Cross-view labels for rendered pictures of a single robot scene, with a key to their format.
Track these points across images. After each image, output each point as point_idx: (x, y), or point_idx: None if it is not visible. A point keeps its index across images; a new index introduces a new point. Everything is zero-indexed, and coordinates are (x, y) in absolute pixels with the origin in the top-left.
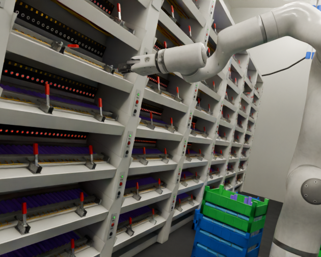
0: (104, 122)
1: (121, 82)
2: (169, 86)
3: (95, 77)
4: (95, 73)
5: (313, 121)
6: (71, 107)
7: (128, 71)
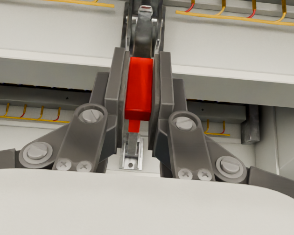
0: (139, 171)
1: (234, 88)
2: None
3: (20, 78)
4: None
5: None
6: (42, 105)
7: (148, 137)
